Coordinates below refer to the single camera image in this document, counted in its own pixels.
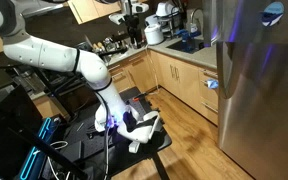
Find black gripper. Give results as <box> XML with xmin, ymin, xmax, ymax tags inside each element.
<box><xmin>123</xmin><ymin>13</ymin><xmax>142</xmax><ymax>48</ymax></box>

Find stainless steel freezer door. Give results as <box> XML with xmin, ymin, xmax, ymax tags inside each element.
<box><xmin>202</xmin><ymin>0</ymin><xmax>288</xmax><ymax>46</ymax></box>

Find blue whale fridge magnet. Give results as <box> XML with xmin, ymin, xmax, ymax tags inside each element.
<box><xmin>259</xmin><ymin>1</ymin><xmax>285</xmax><ymax>27</ymax></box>

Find large stainless steel fridge door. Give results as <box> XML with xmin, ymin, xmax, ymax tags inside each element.
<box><xmin>216</xmin><ymin>39</ymin><xmax>288</xmax><ymax>180</ymax></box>

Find black dish rack with utensils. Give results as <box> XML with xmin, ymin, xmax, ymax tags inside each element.
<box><xmin>83</xmin><ymin>31</ymin><xmax>130</xmax><ymax>58</ymax></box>

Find blue bottle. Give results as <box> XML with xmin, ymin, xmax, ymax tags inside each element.
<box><xmin>175</xmin><ymin>29</ymin><xmax>194</xmax><ymax>53</ymax></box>

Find kitchen sink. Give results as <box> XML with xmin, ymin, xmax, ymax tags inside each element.
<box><xmin>166</xmin><ymin>38</ymin><xmax>205</xmax><ymax>54</ymax></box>

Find wooden lower kitchen cabinets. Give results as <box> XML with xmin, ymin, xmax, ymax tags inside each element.
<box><xmin>107</xmin><ymin>48</ymin><xmax>219</xmax><ymax>127</ymax></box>

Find chrome curved faucet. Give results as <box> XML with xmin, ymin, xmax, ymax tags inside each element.
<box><xmin>189</xmin><ymin>7</ymin><xmax>206</xmax><ymax>34</ymax></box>

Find grey stone countertop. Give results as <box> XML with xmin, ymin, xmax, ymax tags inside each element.
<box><xmin>107</xmin><ymin>34</ymin><xmax>218</xmax><ymax>70</ymax></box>

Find blue cloth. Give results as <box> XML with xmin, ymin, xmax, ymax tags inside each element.
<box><xmin>206</xmin><ymin>78</ymin><xmax>220</xmax><ymax>90</ymax></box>

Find black stand pole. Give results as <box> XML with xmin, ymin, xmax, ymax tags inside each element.
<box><xmin>32</xmin><ymin>64</ymin><xmax>77</xmax><ymax>119</ymax></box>

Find black kitchen stove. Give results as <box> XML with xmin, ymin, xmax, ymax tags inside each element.
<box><xmin>3</xmin><ymin>63</ymin><xmax>85</xmax><ymax>101</ymax></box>

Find black robot table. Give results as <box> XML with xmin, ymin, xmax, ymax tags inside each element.
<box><xmin>62</xmin><ymin>87</ymin><xmax>173</xmax><ymax>180</ymax></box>

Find small black box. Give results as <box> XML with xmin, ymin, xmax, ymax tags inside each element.
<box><xmin>62</xmin><ymin>140</ymin><xmax>84</xmax><ymax>163</ymax></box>

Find black box with blue lights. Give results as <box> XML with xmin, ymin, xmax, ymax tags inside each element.
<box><xmin>18</xmin><ymin>116</ymin><xmax>62</xmax><ymax>180</ymax></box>

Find black monitor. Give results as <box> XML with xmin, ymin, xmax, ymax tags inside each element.
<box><xmin>0</xmin><ymin>83</ymin><xmax>44</xmax><ymax>179</ymax></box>

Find wooden wall cabinets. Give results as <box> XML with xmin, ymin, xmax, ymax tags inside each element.
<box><xmin>67</xmin><ymin>0</ymin><xmax>122</xmax><ymax>25</ymax></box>

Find black clamp with orange handle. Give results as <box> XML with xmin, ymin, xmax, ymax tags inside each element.
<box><xmin>132</xmin><ymin>94</ymin><xmax>149</xmax><ymax>102</ymax></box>

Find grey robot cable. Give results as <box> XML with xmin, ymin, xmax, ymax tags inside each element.
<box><xmin>97</xmin><ymin>93</ymin><xmax>113</xmax><ymax>180</ymax></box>

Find thin white cable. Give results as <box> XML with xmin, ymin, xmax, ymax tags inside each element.
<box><xmin>47</xmin><ymin>140</ymin><xmax>70</xmax><ymax>180</ymax></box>

